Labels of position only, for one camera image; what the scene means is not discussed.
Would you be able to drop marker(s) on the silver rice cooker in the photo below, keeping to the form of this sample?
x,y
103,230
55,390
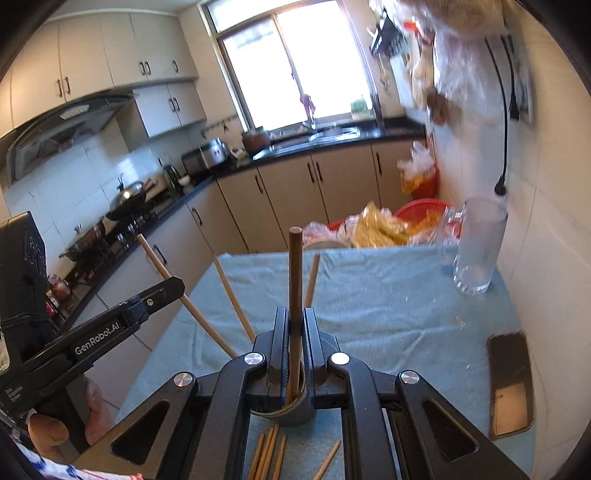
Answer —
x,y
207,157

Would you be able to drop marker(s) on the wok with steel lid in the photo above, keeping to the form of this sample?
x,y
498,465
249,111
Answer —
x,y
127,196

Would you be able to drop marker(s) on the hanging bags of dried food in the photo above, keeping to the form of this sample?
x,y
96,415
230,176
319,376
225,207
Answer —
x,y
436,104

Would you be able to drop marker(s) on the dark wooden chopstick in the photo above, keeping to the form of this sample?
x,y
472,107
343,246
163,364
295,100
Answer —
x,y
295,277

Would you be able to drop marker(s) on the dark cooking pot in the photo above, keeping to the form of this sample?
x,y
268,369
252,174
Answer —
x,y
85,240

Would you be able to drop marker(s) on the green packet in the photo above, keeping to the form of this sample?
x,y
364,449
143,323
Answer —
x,y
359,108

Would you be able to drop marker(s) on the small white object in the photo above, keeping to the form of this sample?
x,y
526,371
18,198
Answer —
x,y
238,152

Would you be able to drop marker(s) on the gas stove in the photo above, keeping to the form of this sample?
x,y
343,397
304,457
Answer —
x,y
134,221

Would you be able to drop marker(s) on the clear hanging plastic bag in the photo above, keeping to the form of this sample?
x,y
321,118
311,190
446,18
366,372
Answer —
x,y
461,64

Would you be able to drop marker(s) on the pink hanging cloth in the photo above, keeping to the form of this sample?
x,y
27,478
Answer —
x,y
307,104

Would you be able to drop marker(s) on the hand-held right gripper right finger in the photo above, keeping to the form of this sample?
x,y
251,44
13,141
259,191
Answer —
x,y
310,344

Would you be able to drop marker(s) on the black wall shelf rack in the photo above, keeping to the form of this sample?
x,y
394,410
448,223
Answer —
x,y
388,34

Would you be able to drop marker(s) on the person's left forearm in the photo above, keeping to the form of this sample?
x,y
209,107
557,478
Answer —
x,y
69,471

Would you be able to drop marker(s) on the red bin with plastic bags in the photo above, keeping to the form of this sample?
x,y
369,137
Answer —
x,y
418,177

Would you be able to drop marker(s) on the black kettle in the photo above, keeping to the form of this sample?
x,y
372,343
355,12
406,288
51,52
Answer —
x,y
171,177

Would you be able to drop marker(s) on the grey cup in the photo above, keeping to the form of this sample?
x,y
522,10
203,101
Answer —
x,y
295,415

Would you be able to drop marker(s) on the black smartphone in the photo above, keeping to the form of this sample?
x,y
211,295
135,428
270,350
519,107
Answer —
x,y
508,364

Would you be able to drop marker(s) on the small wall hook rail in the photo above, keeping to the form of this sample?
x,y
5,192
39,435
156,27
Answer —
x,y
217,125

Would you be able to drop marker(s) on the faucet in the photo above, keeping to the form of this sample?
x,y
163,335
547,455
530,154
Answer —
x,y
310,125

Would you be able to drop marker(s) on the red basin with bags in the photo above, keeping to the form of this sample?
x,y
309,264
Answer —
x,y
378,226

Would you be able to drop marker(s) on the blue-grey towel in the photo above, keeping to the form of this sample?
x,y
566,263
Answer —
x,y
378,314

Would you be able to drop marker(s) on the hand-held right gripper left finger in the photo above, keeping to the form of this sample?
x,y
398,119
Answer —
x,y
282,344

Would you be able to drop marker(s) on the small wall cabinet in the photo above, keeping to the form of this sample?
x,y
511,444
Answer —
x,y
171,108

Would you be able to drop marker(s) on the range hood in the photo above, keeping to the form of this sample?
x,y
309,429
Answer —
x,y
60,129

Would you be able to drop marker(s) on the beige base cabinets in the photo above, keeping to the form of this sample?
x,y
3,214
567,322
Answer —
x,y
286,203

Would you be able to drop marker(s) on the pink plastic bag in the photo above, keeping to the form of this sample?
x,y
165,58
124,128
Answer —
x,y
318,229

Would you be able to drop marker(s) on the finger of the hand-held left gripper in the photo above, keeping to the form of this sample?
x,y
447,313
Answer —
x,y
157,297

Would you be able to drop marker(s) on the steel sink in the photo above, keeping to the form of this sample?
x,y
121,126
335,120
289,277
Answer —
x,y
323,136

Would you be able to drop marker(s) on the glass mug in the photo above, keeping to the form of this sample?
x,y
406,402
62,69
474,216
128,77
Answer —
x,y
475,258

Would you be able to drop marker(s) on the person's left hand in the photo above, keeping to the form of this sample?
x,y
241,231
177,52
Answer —
x,y
46,431

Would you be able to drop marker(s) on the large bag with round bread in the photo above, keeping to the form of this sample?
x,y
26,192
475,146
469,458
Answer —
x,y
457,11

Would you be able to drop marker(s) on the red plastic basket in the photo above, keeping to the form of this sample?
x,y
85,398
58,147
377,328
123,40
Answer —
x,y
418,210

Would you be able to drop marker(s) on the small white bowl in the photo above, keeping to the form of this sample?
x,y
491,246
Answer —
x,y
184,181

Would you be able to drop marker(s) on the condiment jars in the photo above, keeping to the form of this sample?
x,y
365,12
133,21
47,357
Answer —
x,y
57,290

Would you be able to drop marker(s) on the upper wall cabinets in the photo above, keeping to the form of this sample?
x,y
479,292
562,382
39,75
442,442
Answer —
x,y
92,60

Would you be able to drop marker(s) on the brown clay pot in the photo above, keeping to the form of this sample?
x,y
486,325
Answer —
x,y
255,141

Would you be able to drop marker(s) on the window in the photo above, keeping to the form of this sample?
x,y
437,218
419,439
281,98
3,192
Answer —
x,y
295,60

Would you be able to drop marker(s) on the black countertop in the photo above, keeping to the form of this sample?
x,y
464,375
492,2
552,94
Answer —
x,y
401,127

